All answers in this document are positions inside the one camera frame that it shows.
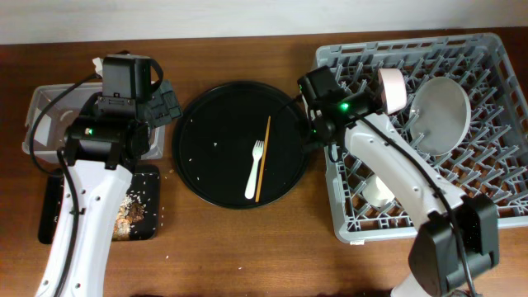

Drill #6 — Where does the wooden chopstick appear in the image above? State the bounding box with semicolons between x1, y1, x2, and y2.
255;116;271;204

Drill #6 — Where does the white plastic fork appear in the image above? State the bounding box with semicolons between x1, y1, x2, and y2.
244;140;264;200

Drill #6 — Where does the cream plastic cup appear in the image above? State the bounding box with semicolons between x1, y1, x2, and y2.
362;175;395;207

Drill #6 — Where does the pink bowl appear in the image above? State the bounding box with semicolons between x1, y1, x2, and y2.
378;68;408;115

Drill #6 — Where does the rice and peanut shell waste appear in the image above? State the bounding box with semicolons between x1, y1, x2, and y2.
51;171;160;242

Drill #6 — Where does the grey round plate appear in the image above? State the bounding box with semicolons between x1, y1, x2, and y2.
409;77;471;156

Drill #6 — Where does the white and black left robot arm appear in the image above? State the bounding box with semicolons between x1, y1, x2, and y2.
36;51;182;296

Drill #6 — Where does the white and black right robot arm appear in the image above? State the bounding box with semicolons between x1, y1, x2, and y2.
297;66;499;296

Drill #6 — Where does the grey dishwasher rack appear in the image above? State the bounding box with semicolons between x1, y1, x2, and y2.
313;33;527;244

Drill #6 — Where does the round black tray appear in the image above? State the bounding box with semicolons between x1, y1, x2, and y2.
172;81;309;210

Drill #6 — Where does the black rectangular tray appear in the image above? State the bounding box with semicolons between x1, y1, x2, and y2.
37;163;162;245

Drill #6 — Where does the clear plastic bin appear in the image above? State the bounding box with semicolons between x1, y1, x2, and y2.
21;82;167;164

